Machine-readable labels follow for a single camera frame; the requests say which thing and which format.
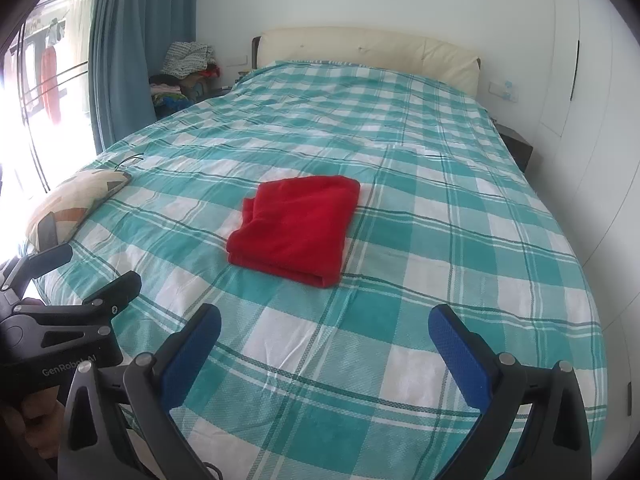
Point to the dark wooden nightstand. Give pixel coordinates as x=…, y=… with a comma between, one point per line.
x=517, y=147

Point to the blue curtain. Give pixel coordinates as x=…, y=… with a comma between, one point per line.
x=125, y=35

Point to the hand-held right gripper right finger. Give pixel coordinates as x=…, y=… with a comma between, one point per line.
x=462, y=355

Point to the grey plaid cloth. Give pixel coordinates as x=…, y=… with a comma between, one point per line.
x=187, y=57

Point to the hanging red garment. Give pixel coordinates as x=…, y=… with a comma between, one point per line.
x=50, y=85

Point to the person's left hand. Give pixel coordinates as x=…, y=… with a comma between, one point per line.
x=37, y=412

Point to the pile of colourful clothes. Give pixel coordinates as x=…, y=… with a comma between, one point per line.
x=172, y=92

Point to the teal checked bed sheet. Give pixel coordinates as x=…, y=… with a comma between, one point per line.
x=400, y=160

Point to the patterned cream pillow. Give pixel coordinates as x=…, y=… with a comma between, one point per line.
x=80, y=192

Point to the white wall socket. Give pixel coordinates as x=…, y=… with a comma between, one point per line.
x=502, y=90

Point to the white wardrobe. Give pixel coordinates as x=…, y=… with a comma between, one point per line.
x=600, y=110

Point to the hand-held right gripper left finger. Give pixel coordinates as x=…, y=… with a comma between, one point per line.
x=187, y=355

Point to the cream padded headboard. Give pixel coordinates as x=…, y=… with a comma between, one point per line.
x=375, y=47

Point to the red garment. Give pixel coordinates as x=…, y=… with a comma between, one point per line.
x=295, y=225
x=50, y=85

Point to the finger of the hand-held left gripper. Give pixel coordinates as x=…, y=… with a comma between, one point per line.
x=40, y=265
x=115, y=292

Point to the white wall switch panel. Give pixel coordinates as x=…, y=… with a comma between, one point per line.
x=237, y=63

